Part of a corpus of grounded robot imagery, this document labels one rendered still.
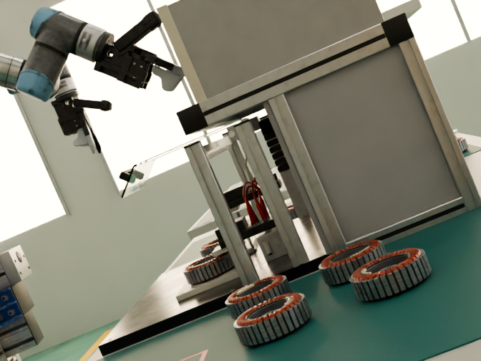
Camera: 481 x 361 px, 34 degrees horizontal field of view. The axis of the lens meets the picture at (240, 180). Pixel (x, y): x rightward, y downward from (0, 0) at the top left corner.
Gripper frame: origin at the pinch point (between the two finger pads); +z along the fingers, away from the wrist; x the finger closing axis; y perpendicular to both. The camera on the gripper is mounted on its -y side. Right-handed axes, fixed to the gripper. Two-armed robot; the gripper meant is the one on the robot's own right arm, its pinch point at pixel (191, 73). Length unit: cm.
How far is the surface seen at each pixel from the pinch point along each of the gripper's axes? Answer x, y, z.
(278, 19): 14.5, -16.0, 14.0
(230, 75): 14.5, -2.8, 9.4
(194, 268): 8.3, 36.8, 16.6
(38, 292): -469, 231, -125
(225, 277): 11.3, 35.1, 23.3
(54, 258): -469, 197, -123
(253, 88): 25.7, -2.2, 15.2
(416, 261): 60, 11, 47
